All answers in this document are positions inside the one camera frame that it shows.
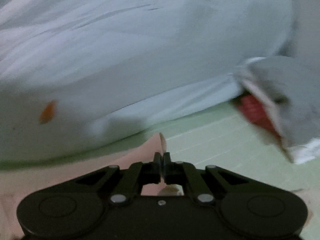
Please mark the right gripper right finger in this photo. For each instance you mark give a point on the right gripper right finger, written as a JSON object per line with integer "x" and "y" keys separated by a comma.
{"x": 186, "y": 175}

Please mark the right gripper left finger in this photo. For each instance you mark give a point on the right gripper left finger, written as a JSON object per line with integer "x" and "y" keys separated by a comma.
{"x": 130, "y": 184}

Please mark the beige shirt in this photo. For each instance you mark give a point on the beige shirt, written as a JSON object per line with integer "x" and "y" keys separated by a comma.
{"x": 62, "y": 179}

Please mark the light blue carrot-print quilt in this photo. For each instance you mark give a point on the light blue carrot-print quilt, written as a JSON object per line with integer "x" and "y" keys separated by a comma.
{"x": 80, "y": 74}

